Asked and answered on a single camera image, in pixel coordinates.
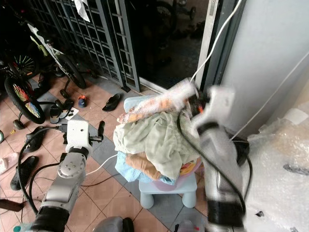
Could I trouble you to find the orange patterned white cloth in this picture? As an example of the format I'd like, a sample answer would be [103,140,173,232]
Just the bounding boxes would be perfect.
[118,77,198,124]

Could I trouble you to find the black shoes pair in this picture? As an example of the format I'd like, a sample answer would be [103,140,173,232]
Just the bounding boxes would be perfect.
[49,99,73,124]

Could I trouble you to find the black clog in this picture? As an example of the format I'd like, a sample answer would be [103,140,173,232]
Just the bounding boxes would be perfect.
[23,126,47,153]
[10,155,39,191]

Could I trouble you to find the black sandal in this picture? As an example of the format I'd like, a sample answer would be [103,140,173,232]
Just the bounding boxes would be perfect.
[102,93,122,112]

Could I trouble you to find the light blue towel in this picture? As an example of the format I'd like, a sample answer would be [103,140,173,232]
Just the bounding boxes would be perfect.
[115,153,175,187]

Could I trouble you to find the pale green garment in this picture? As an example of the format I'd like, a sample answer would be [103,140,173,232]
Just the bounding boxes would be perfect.
[113,110,204,182]

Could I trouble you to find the kids bicycle colourful wheel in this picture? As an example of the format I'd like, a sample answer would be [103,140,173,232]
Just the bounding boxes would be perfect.
[1,52,47,131]

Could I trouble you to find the orange brown garment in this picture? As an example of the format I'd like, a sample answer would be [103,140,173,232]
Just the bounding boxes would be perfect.
[125,152,164,181]

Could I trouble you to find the pink slipper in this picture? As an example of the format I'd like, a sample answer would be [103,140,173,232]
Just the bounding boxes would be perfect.
[0,152,20,175]

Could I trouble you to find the pink plastic basin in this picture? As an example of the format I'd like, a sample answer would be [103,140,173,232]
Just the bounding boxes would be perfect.
[151,162,199,192]

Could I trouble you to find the dark tricycle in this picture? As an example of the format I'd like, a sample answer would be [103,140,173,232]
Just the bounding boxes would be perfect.
[156,0,194,23]

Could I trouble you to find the black power strip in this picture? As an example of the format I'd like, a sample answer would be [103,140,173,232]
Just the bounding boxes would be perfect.
[0,198,25,212]

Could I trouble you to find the grey metal grille gate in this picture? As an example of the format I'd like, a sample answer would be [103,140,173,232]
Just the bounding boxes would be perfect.
[23,0,141,93]

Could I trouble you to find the light blue plastic stool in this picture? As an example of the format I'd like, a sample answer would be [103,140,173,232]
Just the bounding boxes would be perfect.
[123,95,199,210]

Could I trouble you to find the green plastic bottle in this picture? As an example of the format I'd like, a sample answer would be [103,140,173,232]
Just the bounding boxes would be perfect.
[13,223,35,232]

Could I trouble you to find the clear bubble wrap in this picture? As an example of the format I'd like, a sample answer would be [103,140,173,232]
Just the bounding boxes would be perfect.
[228,103,309,232]

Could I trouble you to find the grey robot right leg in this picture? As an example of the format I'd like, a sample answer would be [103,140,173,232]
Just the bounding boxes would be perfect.
[173,219,199,232]

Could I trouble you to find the white cloth on gate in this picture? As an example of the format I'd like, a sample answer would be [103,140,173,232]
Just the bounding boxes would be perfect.
[74,0,92,23]

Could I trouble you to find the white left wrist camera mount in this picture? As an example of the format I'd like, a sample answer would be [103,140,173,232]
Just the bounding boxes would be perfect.
[66,119,90,150]

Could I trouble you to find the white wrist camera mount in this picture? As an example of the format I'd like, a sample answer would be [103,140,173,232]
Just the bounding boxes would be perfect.
[66,119,90,150]
[191,86,237,132]

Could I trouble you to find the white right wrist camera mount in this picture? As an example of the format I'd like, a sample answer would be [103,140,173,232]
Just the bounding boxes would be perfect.
[191,86,237,132]

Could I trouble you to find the white floor cable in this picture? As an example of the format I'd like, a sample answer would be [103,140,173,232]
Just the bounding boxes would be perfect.
[89,154,119,175]

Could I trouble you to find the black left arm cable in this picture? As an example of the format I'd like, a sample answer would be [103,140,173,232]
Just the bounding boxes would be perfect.
[17,126,69,216]

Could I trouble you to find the white door frame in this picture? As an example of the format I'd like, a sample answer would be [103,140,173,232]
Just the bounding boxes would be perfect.
[195,0,221,84]

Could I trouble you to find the white hanging cable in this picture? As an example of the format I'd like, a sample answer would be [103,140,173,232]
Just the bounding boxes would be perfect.
[190,0,245,82]

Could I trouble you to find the white frame bicycle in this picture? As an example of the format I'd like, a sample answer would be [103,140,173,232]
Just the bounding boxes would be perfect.
[27,23,88,90]

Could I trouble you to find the thin white wall cable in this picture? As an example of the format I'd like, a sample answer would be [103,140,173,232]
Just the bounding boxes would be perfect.
[231,62,309,142]

